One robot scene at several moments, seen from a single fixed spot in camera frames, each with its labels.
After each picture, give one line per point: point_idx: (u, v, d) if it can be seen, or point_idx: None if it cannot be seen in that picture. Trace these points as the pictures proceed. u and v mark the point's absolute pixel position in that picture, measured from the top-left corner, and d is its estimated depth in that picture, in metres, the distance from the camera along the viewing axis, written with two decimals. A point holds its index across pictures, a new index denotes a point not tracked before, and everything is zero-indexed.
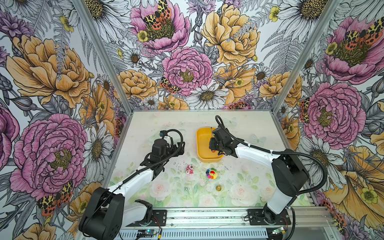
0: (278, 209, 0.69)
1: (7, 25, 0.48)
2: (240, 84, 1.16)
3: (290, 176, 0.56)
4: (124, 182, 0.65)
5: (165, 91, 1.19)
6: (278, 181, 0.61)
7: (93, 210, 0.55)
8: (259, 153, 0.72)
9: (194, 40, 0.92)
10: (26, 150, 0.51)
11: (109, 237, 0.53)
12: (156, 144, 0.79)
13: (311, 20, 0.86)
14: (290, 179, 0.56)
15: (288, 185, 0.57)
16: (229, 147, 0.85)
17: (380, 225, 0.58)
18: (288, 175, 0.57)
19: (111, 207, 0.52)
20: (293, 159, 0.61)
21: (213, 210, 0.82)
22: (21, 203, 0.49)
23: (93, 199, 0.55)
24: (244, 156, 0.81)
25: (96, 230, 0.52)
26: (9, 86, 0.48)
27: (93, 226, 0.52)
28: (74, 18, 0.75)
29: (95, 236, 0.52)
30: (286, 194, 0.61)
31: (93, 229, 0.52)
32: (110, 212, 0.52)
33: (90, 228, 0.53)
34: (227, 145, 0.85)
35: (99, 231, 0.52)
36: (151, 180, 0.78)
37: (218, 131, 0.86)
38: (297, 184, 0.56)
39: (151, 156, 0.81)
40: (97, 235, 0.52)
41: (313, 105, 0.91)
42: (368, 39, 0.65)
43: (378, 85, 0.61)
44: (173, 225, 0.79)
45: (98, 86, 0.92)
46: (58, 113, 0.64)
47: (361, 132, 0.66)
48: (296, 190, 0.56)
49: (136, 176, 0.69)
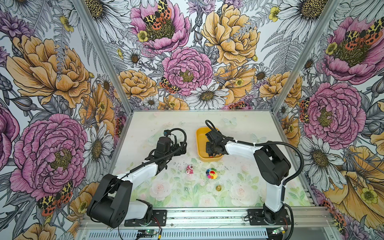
0: (276, 207, 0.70)
1: (7, 25, 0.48)
2: (240, 84, 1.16)
3: (270, 164, 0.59)
4: (131, 171, 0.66)
5: (165, 91, 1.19)
6: (261, 171, 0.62)
7: (101, 195, 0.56)
8: (244, 146, 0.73)
9: (194, 40, 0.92)
10: (26, 150, 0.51)
11: (116, 222, 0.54)
12: (161, 141, 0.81)
13: (311, 20, 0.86)
14: (269, 167, 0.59)
15: (269, 172, 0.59)
16: (221, 145, 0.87)
17: (380, 225, 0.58)
18: (269, 163, 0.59)
19: (119, 192, 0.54)
20: (274, 150, 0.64)
21: (213, 210, 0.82)
22: (21, 203, 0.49)
23: (102, 184, 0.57)
24: (234, 153, 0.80)
25: (104, 214, 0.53)
26: (9, 86, 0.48)
27: (100, 211, 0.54)
28: (74, 18, 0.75)
29: (103, 220, 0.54)
30: (271, 181, 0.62)
31: (102, 214, 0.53)
32: (118, 197, 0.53)
33: (98, 212, 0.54)
34: (218, 144, 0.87)
35: (106, 215, 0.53)
36: (155, 174, 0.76)
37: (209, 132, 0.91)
38: (277, 171, 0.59)
39: (155, 152, 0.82)
40: (105, 219, 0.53)
41: (313, 105, 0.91)
42: (368, 39, 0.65)
43: (378, 85, 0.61)
44: (173, 225, 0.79)
45: (98, 85, 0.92)
46: (58, 113, 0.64)
47: (361, 133, 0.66)
48: (277, 178, 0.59)
49: (141, 168, 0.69)
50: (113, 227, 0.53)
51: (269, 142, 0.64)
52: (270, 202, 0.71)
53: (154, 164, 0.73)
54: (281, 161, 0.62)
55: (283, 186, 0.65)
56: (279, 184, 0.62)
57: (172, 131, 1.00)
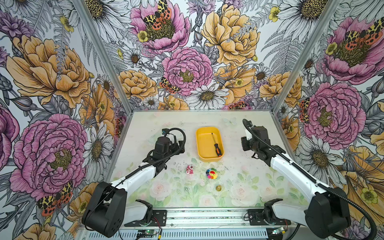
0: (279, 213, 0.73)
1: (7, 25, 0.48)
2: (240, 84, 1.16)
3: (329, 219, 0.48)
4: (126, 178, 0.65)
5: (165, 91, 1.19)
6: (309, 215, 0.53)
7: (96, 204, 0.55)
8: (297, 174, 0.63)
9: (194, 40, 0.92)
10: (26, 150, 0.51)
11: (111, 231, 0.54)
12: (160, 142, 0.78)
13: (311, 20, 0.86)
14: (327, 222, 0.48)
15: (322, 226, 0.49)
16: (265, 152, 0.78)
17: (380, 225, 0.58)
18: (328, 218, 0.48)
19: (113, 202, 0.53)
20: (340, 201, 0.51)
21: (213, 211, 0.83)
22: (21, 203, 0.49)
23: (96, 192, 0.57)
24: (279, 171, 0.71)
25: (98, 223, 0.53)
26: (9, 86, 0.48)
27: (95, 220, 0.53)
28: (74, 18, 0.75)
29: (98, 229, 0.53)
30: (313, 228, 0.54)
31: (97, 222, 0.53)
32: (113, 207, 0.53)
33: (92, 221, 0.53)
34: (262, 149, 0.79)
35: (101, 224, 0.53)
36: (153, 176, 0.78)
37: (260, 131, 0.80)
38: (333, 227, 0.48)
39: (154, 153, 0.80)
40: (100, 228, 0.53)
41: (313, 105, 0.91)
42: (368, 39, 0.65)
43: (378, 85, 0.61)
44: (173, 225, 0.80)
45: (98, 86, 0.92)
46: (58, 113, 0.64)
47: (361, 133, 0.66)
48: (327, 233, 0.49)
49: (139, 172, 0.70)
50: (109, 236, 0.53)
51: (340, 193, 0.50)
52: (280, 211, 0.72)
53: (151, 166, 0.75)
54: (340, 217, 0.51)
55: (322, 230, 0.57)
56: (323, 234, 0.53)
57: (171, 130, 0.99)
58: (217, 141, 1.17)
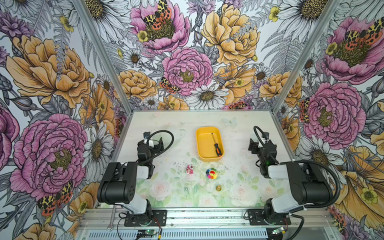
0: (279, 208, 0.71)
1: (7, 25, 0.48)
2: (240, 84, 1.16)
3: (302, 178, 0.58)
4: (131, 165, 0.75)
5: (165, 91, 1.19)
6: (292, 184, 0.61)
7: (111, 177, 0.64)
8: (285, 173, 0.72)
9: (194, 40, 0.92)
10: (26, 150, 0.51)
11: (129, 195, 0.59)
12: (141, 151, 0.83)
13: (311, 20, 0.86)
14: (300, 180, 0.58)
15: (299, 186, 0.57)
16: (266, 169, 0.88)
17: (380, 225, 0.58)
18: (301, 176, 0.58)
19: (130, 166, 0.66)
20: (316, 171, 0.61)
21: (213, 210, 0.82)
22: (21, 203, 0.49)
23: (109, 170, 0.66)
24: (273, 176, 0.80)
25: (117, 189, 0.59)
26: (9, 86, 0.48)
27: (112, 188, 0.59)
28: (74, 18, 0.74)
29: (116, 196, 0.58)
30: (298, 202, 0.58)
31: (114, 191, 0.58)
32: (130, 171, 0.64)
33: (109, 190, 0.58)
34: (264, 166, 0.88)
35: (120, 188, 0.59)
36: (147, 177, 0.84)
37: (270, 151, 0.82)
38: (309, 186, 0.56)
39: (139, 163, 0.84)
40: (119, 192, 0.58)
41: (313, 105, 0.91)
42: (368, 39, 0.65)
43: (378, 85, 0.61)
44: (173, 225, 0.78)
45: (98, 85, 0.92)
46: (58, 113, 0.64)
47: (361, 133, 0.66)
48: (305, 195, 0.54)
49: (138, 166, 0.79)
50: (128, 199, 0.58)
51: (311, 161, 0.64)
52: (278, 204, 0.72)
53: (145, 166, 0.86)
54: (320, 184, 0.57)
55: (311, 205, 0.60)
56: (307, 203, 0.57)
57: (152, 134, 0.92)
58: (217, 141, 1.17)
